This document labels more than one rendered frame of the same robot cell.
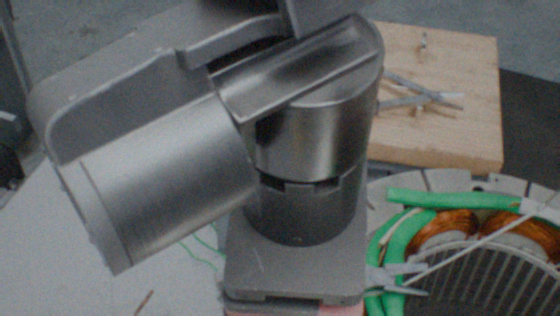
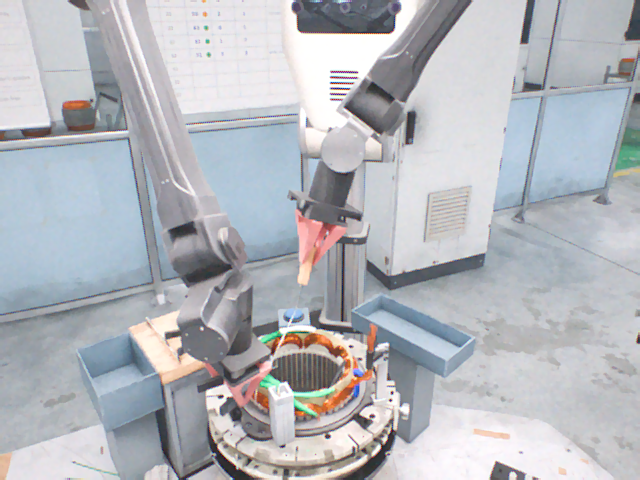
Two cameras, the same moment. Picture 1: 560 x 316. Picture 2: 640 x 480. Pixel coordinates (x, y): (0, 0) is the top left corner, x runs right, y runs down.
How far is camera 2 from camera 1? 0.46 m
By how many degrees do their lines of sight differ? 42
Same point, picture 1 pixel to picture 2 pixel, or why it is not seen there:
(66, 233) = not seen: outside the picture
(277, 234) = (237, 349)
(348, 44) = (240, 275)
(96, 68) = (194, 303)
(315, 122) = (246, 295)
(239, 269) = (233, 366)
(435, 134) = not seen: hidden behind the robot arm
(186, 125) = (224, 305)
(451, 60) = not seen: hidden behind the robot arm
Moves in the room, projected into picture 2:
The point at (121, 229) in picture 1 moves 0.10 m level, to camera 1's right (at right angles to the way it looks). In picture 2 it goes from (227, 334) to (291, 301)
